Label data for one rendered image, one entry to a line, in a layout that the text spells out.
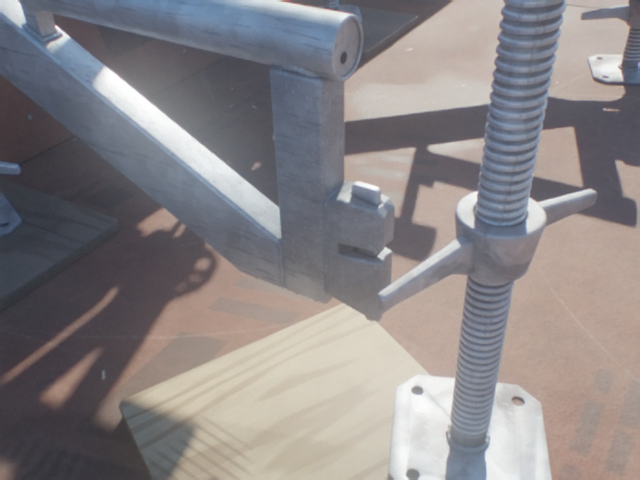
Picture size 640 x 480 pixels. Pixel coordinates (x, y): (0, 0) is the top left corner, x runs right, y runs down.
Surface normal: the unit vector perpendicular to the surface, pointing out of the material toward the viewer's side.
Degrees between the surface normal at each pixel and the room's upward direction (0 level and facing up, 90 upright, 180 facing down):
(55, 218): 0
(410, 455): 0
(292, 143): 90
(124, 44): 90
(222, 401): 0
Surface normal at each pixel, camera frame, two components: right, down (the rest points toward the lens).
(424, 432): -0.03, -0.80
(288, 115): -0.51, 0.52
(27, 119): 0.86, 0.29
